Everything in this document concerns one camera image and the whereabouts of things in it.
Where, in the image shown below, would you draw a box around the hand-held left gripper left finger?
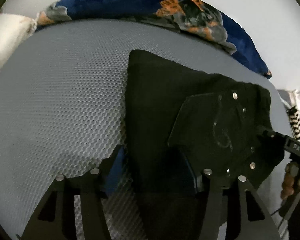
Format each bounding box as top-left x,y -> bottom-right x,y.
16,144 -> 127,240

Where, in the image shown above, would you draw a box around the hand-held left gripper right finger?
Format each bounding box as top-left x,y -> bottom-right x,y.
175,149 -> 283,240

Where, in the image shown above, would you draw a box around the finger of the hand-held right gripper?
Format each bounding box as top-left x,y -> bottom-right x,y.
256,126 -> 288,146

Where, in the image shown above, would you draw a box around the black pants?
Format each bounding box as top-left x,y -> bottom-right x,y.
121,49 -> 285,240

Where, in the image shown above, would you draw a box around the person's right hand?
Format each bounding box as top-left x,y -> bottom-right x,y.
280,162 -> 300,201

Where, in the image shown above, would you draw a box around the zebra striped cloth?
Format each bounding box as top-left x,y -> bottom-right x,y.
286,105 -> 300,142

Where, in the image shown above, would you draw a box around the white plastic bag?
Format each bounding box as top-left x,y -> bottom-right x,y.
277,89 -> 300,108

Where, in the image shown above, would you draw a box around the grey mesh mattress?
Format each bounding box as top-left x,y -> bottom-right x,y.
0,17 -> 294,240

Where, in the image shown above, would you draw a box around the blue printed blanket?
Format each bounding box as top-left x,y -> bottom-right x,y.
36,0 -> 272,79

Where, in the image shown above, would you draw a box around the white patterned pillow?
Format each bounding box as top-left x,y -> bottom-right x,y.
0,14 -> 38,86

